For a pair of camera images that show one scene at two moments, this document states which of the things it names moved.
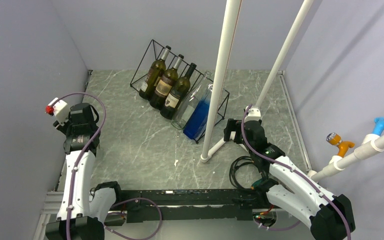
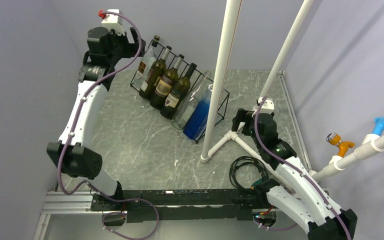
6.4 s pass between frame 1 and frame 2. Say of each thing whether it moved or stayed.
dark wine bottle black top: stayed
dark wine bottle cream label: stayed
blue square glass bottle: stayed
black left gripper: moved
